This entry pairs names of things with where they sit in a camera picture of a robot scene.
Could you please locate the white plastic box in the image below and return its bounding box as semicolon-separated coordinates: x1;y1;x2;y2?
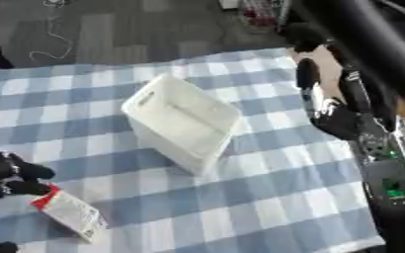
120;72;244;177

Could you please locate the white cable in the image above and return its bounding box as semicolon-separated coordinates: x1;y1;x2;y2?
28;0;77;62

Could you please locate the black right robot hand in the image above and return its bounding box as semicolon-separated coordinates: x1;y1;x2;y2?
283;23;400;141

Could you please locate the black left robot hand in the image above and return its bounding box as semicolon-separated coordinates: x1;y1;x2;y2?
0;151;57;253

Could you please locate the red and white rack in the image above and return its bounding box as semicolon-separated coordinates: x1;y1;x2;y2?
237;0;292;28

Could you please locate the white carton with red top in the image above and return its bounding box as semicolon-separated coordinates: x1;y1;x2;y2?
28;184;112;244

